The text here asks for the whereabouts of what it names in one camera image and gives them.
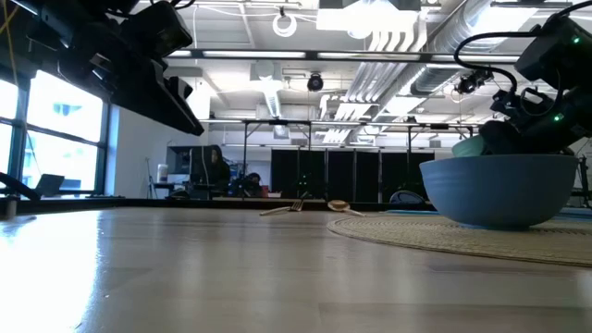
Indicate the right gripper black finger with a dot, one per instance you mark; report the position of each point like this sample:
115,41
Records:
495,139

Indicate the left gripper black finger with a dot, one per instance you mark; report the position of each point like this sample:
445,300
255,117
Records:
180,88
162,108

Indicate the light green cup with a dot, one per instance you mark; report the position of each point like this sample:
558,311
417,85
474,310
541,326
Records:
467,147

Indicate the blue-grey bowl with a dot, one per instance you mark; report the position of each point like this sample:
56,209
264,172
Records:
499,189

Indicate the wooden fork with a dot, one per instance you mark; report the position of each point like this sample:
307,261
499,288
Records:
282,209

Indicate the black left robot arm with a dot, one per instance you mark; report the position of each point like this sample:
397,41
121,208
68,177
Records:
46,32

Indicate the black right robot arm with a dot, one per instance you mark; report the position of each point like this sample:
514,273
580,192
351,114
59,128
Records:
559,55

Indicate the black computer monitor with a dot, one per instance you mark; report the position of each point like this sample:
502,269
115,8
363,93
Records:
185,159

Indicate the white bottle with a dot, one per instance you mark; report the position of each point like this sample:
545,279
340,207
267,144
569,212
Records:
162,173

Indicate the person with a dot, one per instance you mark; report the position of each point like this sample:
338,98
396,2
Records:
253,185
217,171

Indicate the dark round chair back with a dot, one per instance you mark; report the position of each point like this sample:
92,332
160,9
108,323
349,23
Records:
407,198

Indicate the round woven placemat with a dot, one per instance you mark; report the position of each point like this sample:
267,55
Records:
416,233

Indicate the open laptop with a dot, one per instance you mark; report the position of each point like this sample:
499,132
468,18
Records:
50,185

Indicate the black partition screen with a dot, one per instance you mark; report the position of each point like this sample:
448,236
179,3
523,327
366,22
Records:
347,173

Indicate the wooden spoon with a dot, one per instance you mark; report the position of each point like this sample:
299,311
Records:
340,205

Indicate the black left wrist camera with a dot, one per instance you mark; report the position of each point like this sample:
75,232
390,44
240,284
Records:
157,28

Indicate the black frame-mounted camera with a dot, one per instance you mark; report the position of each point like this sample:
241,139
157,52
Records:
472,82

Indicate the black background rig frame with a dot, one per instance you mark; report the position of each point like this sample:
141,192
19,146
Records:
277,122

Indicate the silver ventilation duct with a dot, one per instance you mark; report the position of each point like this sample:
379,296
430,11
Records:
458,37

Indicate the black overhead camera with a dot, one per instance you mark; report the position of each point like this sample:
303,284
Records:
315,82

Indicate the black aluminium rig frame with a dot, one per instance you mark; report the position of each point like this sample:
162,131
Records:
370,56

